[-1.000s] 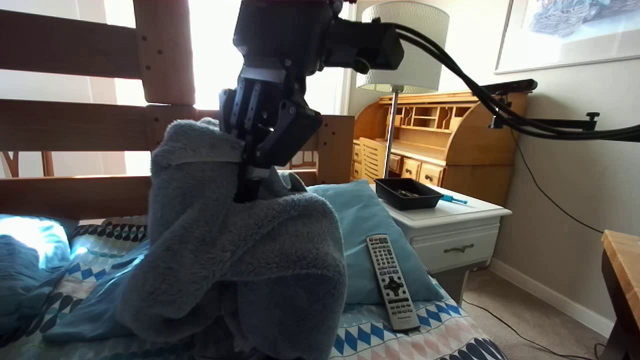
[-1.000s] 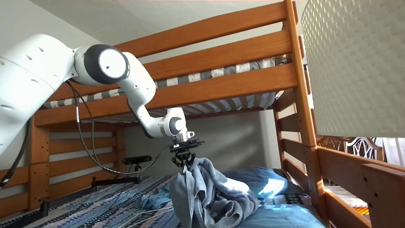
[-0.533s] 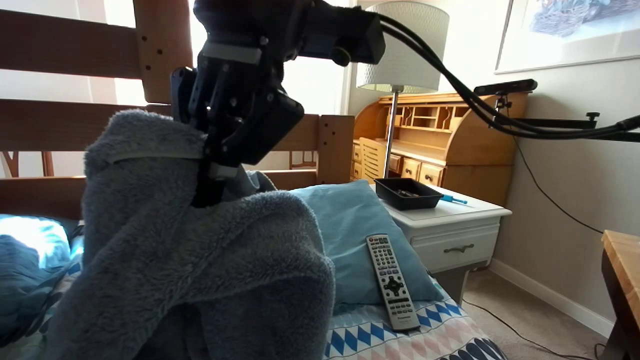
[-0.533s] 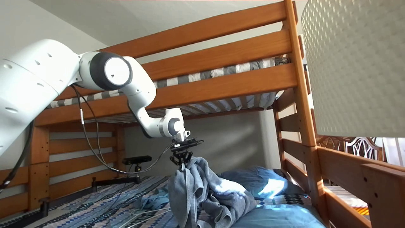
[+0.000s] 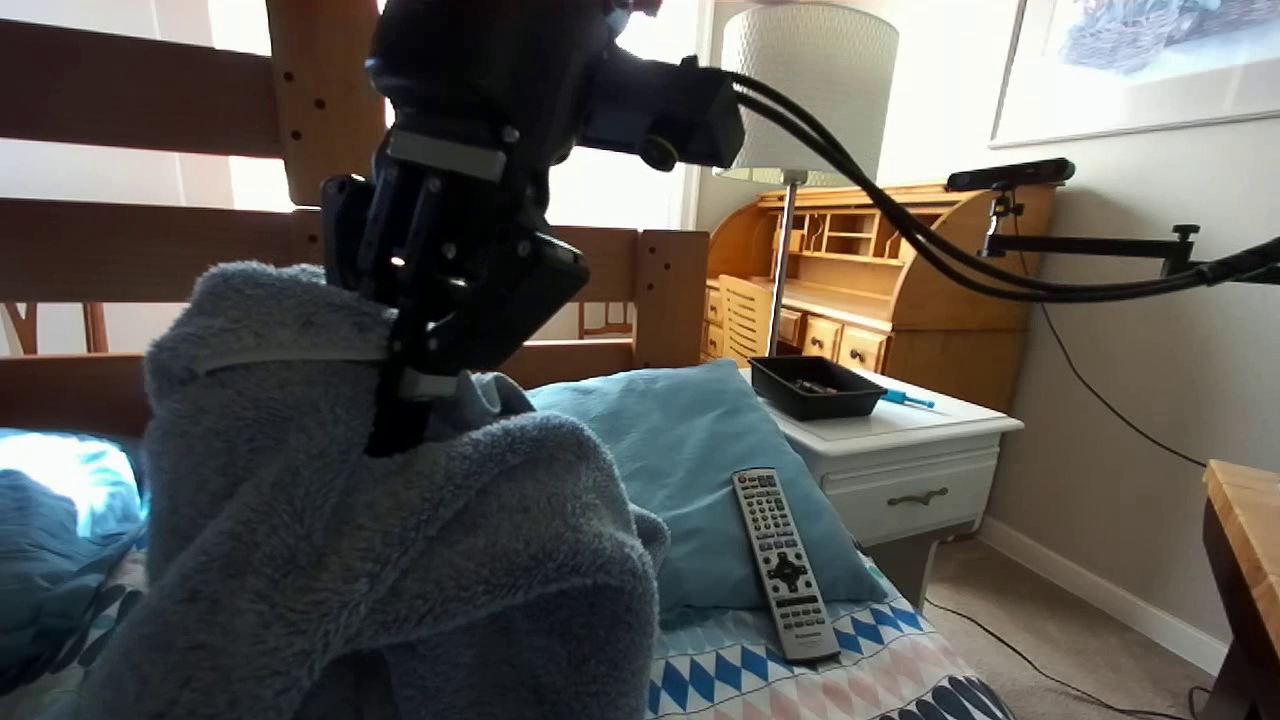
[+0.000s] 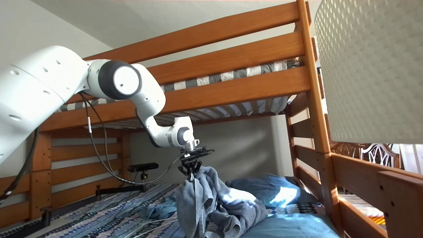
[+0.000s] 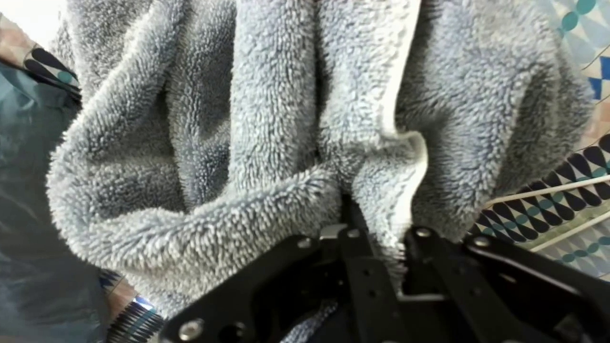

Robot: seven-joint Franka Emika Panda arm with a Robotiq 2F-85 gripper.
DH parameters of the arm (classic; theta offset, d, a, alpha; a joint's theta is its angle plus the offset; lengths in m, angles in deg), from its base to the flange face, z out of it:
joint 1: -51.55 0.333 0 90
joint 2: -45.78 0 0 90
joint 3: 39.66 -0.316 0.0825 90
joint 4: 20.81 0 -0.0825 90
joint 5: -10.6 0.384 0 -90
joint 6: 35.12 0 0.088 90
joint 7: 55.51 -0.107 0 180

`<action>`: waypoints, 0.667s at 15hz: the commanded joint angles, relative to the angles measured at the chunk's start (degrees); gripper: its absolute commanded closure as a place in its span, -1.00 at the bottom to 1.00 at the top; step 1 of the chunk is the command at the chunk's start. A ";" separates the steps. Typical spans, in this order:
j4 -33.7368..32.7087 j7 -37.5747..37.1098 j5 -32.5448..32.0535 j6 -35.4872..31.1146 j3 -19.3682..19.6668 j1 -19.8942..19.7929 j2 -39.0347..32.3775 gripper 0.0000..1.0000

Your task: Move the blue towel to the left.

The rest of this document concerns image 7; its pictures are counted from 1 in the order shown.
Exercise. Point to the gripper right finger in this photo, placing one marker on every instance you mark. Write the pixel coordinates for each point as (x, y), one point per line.
(476, 286)

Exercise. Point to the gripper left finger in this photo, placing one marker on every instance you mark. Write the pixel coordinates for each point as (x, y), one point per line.
(367, 286)

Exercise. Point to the blue terry towel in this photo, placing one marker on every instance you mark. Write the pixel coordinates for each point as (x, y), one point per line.
(267, 124)

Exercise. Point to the patterned tablecloth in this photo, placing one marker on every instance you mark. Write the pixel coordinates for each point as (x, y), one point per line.
(562, 200)

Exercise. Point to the teal plastic sheet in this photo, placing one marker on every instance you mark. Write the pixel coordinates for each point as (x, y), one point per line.
(33, 200)

